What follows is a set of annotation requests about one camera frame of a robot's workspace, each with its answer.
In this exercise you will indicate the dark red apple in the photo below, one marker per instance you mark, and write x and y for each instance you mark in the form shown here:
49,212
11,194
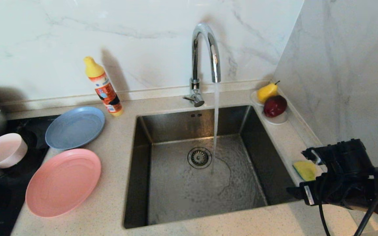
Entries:
274,106

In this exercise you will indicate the stainless steel sink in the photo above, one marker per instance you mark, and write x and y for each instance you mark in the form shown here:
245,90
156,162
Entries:
176,196

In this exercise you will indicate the round metal sink strainer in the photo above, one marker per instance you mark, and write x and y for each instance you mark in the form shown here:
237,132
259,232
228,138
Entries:
199,157

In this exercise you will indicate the yellow green sponge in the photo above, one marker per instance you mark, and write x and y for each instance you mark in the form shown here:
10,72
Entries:
304,170

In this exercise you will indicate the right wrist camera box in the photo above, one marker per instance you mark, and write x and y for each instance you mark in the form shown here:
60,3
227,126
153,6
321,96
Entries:
313,154

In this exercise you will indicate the pink plate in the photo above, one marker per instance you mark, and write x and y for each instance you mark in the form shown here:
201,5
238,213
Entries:
64,183

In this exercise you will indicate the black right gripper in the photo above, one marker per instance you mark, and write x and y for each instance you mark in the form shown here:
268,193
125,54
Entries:
317,193

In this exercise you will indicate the blue grey plate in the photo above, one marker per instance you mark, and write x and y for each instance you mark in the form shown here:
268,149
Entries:
75,127

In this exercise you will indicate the chrome gooseneck faucet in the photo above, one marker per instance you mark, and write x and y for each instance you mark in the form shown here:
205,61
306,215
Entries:
194,59

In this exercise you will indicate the pink bowl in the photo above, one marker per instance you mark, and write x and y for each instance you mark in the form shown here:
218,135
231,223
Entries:
3,150

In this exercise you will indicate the yellow orange dish soap bottle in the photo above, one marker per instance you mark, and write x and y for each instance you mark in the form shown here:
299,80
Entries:
105,90

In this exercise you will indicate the small white fruit dish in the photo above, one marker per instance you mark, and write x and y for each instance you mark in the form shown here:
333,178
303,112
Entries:
277,120

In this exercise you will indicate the black induction cooktop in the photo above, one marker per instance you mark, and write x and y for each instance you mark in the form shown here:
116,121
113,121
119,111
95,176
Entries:
11,196

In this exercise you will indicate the yellow pear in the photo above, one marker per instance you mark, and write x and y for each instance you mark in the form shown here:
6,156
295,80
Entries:
267,92

